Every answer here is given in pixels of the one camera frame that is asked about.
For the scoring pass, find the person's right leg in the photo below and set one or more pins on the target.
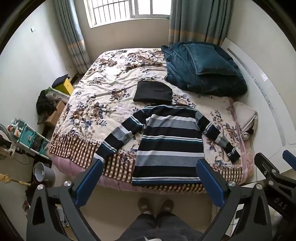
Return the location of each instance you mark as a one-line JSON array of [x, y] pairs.
[[175, 226]]

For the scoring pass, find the teal plush blanket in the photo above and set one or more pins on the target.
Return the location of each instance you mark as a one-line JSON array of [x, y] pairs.
[[203, 69]]

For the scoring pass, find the person's leg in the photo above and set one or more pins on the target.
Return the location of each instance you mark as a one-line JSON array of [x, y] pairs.
[[141, 226], [175, 226]]

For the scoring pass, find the grey-blue curtain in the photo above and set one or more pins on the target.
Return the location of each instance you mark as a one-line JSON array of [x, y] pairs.
[[74, 34], [198, 20]]

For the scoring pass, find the barred window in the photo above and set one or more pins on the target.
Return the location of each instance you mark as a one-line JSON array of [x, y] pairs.
[[129, 9]]

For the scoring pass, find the black folded garment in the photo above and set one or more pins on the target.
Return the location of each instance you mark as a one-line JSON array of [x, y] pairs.
[[152, 92]]

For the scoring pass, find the beige folded cloth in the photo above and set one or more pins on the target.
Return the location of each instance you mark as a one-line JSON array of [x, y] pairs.
[[245, 115]]

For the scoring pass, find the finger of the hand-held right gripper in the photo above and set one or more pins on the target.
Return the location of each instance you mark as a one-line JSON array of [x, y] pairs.
[[289, 157], [266, 163]]

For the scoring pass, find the yellow box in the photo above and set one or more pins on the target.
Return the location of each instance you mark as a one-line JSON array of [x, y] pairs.
[[66, 87]]

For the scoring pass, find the white headboard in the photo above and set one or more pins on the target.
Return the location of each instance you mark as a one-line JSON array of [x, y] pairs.
[[266, 92]]

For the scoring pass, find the cardboard box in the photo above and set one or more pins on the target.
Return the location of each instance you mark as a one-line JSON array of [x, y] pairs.
[[56, 113]]

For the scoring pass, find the teal storage cart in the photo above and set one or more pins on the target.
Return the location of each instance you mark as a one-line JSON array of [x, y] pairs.
[[32, 139]]

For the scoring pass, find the floral bed sheet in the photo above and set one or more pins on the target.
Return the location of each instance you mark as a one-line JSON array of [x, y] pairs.
[[104, 76]]

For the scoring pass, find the black cloth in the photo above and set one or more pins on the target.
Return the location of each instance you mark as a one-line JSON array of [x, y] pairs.
[[59, 80]]

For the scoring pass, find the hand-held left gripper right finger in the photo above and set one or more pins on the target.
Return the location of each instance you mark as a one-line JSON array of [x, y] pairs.
[[209, 183]]

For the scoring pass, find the grey slipper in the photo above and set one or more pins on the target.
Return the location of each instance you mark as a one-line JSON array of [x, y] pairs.
[[143, 204], [167, 205]]

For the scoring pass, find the person's left leg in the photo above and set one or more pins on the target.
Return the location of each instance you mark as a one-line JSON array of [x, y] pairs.
[[141, 226]]

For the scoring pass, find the grey bucket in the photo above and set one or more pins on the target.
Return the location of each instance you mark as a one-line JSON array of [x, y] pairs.
[[45, 173]]

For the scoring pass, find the striped knit sweater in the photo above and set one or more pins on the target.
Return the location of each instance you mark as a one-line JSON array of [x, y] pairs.
[[168, 143]]

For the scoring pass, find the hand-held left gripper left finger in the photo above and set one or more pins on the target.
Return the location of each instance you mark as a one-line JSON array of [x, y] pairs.
[[90, 179]]

